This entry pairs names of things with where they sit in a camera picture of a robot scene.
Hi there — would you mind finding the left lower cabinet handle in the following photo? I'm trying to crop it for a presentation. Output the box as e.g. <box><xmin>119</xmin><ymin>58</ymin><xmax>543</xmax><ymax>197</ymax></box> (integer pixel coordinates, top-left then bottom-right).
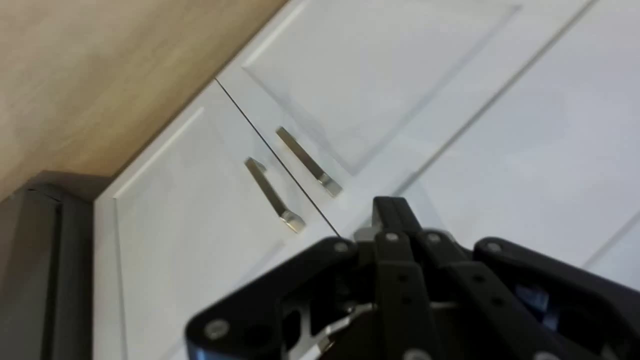
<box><xmin>276</xmin><ymin>125</ymin><xmax>342</xmax><ymax>195</ymax></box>

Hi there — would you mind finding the cabinet handle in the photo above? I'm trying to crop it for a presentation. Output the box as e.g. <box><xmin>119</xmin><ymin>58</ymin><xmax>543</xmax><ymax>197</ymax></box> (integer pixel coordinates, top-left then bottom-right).
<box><xmin>276</xmin><ymin>125</ymin><xmax>342</xmax><ymax>195</ymax></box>
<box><xmin>245</xmin><ymin>157</ymin><xmax>307</xmax><ymax>232</ymax></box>

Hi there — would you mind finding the right lower cabinet handle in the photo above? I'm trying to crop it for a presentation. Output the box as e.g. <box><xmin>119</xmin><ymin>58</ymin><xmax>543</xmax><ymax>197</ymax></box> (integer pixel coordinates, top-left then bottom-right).
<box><xmin>245</xmin><ymin>157</ymin><xmax>307</xmax><ymax>232</ymax></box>

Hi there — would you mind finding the white kitchen drawer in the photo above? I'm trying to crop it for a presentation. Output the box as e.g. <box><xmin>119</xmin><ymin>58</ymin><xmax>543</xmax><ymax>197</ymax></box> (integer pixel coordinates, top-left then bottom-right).
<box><xmin>346</xmin><ymin>0</ymin><xmax>640</xmax><ymax>296</ymax></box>

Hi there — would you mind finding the white lower cabinet left door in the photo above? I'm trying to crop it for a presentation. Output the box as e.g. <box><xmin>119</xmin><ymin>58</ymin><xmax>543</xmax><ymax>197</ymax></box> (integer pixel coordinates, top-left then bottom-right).
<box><xmin>221</xmin><ymin>0</ymin><xmax>589</xmax><ymax>234</ymax></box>

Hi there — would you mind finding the white cabinet door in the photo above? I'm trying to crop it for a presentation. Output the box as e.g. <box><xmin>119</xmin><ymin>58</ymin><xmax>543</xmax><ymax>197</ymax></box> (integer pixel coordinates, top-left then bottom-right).
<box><xmin>221</xmin><ymin>0</ymin><xmax>589</xmax><ymax>234</ymax></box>
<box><xmin>92</xmin><ymin>83</ymin><xmax>333</xmax><ymax>360</ymax></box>

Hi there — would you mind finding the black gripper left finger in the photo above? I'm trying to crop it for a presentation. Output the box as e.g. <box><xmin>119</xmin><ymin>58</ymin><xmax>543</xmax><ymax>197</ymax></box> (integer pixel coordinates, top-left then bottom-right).
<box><xmin>184</xmin><ymin>237</ymin><xmax>358</xmax><ymax>360</ymax></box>

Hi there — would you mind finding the dark steel refrigerator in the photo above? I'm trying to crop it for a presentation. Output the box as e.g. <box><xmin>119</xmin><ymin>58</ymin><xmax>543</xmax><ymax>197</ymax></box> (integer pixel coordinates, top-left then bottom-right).
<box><xmin>0</xmin><ymin>172</ymin><xmax>110</xmax><ymax>360</ymax></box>

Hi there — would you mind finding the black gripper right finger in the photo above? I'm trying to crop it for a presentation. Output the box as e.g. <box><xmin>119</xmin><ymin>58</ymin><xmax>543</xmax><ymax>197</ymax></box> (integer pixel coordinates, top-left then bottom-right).
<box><xmin>472</xmin><ymin>237</ymin><xmax>640</xmax><ymax>360</ymax></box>

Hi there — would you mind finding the white lower cabinet right door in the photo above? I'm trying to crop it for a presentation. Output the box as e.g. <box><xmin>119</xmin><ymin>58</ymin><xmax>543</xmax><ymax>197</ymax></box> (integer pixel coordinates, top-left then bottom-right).
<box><xmin>92</xmin><ymin>83</ymin><xmax>333</xmax><ymax>360</ymax></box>

